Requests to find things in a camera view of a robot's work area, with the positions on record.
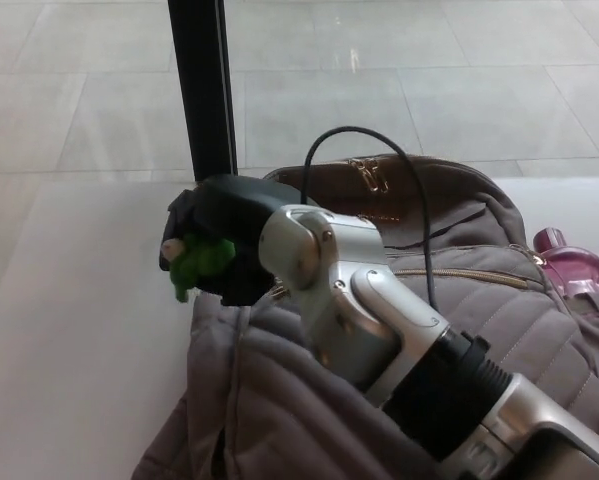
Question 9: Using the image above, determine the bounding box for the green plush keychain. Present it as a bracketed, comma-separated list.
[160, 233, 238, 304]

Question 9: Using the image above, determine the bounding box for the grey quilted backpack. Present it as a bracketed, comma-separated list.
[131, 153, 599, 480]

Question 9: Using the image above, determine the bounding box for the pink transparent bottle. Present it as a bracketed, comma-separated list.
[532, 226, 599, 300]

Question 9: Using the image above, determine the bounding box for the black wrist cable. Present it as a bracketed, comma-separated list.
[302, 126, 443, 312]

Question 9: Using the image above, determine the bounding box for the black window frame post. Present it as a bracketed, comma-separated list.
[167, 0, 239, 184]

